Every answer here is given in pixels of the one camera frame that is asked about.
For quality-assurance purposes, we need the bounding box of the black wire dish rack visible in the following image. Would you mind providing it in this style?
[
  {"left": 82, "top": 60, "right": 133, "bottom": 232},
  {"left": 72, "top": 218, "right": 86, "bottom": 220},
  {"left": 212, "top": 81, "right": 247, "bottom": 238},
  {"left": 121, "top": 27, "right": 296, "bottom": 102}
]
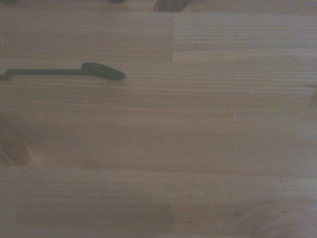
[{"left": 0, "top": 0, "right": 125, "bottom": 81}]

